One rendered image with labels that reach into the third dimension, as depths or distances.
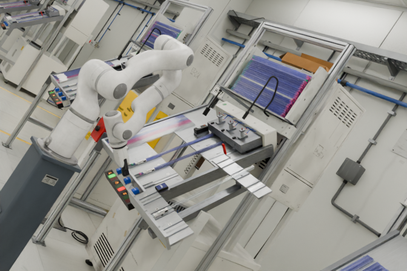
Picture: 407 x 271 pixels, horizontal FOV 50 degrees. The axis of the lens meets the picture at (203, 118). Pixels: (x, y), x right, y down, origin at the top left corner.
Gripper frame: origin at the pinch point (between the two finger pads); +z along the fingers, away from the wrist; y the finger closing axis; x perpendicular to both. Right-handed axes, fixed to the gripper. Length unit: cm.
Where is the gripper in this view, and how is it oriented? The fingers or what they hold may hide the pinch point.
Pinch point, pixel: (125, 171)
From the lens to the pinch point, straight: 214.7
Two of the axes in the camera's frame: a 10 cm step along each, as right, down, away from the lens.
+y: 4.9, 3.4, -8.0
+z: 1.1, 8.9, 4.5
